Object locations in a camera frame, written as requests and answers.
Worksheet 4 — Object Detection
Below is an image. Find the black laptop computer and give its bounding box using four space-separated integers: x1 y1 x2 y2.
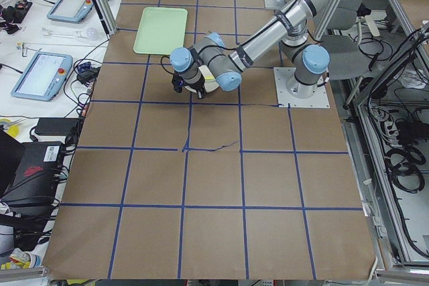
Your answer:
1 131 65 208

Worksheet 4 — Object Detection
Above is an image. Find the near blue teach pendant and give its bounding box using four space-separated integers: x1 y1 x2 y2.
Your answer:
11 51 73 101

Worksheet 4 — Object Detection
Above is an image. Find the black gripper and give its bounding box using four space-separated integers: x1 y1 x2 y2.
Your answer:
180 70 205 99

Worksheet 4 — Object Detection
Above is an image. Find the grey office chair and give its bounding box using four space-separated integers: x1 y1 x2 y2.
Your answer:
322 0 369 80

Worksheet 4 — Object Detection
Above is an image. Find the light green plastic tray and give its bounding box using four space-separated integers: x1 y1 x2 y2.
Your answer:
133 7 188 55

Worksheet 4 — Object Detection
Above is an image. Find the black power adapter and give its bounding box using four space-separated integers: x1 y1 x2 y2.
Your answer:
34 117 78 136

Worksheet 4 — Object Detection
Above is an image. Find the far blue teach pendant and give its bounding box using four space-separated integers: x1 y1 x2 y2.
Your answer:
46 0 94 23

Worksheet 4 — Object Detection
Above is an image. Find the blue teach pendant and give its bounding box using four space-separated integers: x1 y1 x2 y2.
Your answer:
46 0 94 23
11 51 73 101

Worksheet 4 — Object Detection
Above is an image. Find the white round plate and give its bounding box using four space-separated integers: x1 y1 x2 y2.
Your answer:
185 65 219 93

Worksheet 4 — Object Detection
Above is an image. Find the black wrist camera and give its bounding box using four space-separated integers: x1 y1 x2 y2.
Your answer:
172 73 184 93

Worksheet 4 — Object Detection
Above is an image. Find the white light bulb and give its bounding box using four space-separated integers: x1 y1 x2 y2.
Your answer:
75 27 101 41

